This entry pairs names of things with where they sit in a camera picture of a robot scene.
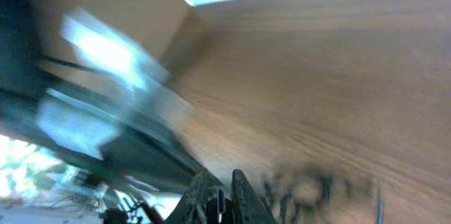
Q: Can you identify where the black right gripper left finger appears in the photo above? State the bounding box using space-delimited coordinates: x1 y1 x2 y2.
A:
163 169 209 224

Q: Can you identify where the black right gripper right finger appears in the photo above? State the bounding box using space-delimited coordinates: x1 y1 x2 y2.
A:
231 169 276 224

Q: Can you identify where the thin black usb cable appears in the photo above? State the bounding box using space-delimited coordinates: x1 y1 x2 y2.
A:
206 188 233 224

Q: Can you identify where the thick black cable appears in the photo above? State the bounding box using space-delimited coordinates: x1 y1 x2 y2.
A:
262 166 385 224

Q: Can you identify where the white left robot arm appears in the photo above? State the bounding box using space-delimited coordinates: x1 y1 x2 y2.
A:
1 0 219 194

